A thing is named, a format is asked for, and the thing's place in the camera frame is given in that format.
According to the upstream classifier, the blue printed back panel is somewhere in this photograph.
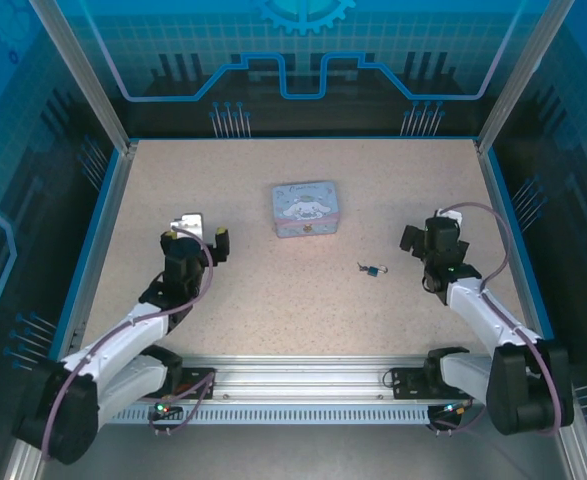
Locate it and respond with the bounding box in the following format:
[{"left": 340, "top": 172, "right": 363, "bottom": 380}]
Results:
[{"left": 37, "top": 0, "right": 559, "bottom": 140}]

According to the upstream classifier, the left connector board with LEDs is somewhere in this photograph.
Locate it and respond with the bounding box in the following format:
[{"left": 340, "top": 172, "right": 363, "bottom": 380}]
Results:
[{"left": 147, "top": 397, "right": 184, "bottom": 422}]

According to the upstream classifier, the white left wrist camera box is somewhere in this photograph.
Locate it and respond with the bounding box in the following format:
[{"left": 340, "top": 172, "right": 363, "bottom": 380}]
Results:
[{"left": 171, "top": 212, "right": 205, "bottom": 241}]

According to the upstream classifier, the right connector board with LEDs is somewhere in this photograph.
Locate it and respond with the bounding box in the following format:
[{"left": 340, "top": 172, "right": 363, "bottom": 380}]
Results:
[{"left": 440, "top": 399, "right": 477, "bottom": 419}]

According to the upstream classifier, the aluminium frame post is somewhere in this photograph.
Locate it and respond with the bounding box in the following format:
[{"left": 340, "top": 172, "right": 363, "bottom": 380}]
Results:
[
  {"left": 27, "top": 0, "right": 142, "bottom": 156},
  {"left": 475, "top": 0, "right": 574, "bottom": 156}
]

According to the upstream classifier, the pastel cartoon bunny tin box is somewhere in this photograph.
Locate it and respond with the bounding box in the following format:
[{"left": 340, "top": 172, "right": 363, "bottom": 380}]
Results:
[{"left": 271, "top": 180, "right": 338, "bottom": 239}]

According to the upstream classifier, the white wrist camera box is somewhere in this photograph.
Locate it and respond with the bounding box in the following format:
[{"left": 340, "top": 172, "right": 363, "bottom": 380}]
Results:
[
  {"left": 171, "top": 212, "right": 205, "bottom": 241},
  {"left": 435, "top": 206, "right": 465, "bottom": 227}
]

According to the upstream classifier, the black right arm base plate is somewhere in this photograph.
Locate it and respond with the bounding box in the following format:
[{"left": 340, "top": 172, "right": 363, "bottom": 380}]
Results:
[{"left": 390, "top": 367, "right": 442, "bottom": 401}]

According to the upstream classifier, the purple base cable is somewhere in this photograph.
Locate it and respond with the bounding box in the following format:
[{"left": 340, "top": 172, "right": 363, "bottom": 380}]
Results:
[
  {"left": 147, "top": 369, "right": 219, "bottom": 436},
  {"left": 425, "top": 394, "right": 494, "bottom": 437}
]

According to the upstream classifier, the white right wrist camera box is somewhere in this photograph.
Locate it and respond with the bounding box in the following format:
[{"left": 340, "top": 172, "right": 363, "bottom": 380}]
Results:
[{"left": 435, "top": 206, "right": 465, "bottom": 227}]

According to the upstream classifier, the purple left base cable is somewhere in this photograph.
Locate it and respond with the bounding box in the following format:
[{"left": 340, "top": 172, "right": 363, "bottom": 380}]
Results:
[{"left": 147, "top": 369, "right": 219, "bottom": 436}]

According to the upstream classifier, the connector board with leds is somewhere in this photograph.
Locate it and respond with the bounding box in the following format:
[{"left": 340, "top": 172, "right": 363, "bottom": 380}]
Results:
[
  {"left": 440, "top": 399, "right": 477, "bottom": 419},
  {"left": 147, "top": 397, "right": 184, "bottom": 422}
]

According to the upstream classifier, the aluminium mounting rail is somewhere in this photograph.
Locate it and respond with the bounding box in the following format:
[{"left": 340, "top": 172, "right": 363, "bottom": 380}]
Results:
[{"left": 72, "top": 355, "right": 494, "bottom": 407}]

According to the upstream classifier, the aluminium side rail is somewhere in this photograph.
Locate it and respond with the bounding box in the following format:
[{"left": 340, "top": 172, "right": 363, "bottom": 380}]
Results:
[
  {"left": 474, "top": 139, "right": 564, "bottom": 364},
  {"left": 55, "top": 142, "right": 142, "bottom": 364}
]

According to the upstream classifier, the blue printed side panel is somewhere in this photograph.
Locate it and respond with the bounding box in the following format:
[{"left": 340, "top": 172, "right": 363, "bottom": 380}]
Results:
[
  {"left": 0, "top": 0, "right": 124, "bottom": 480},
  {"left": 492, "top": 0, "right": 587, "bottom": 451}
]

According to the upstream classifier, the slotted grey cable duct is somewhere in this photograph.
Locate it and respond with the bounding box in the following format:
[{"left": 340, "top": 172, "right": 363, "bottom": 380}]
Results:
[{"left": 110, "top": 405, "right": 435, "bottom": 426}]

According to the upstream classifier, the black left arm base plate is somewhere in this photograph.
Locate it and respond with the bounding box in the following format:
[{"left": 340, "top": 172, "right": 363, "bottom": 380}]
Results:
[{"left": 171, "top": 367, "right": 218, "bottom": 400}]

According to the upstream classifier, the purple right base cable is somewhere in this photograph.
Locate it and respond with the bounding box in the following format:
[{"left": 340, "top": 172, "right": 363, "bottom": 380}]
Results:
[{"left": 425, "top": 394, "right": 494, "bottom": 437}]

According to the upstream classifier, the steel bottom tray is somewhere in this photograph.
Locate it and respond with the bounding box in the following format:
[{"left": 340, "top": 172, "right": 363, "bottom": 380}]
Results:
[{"left": 2, "top": 424, "right": 587, "bottom": 480}]

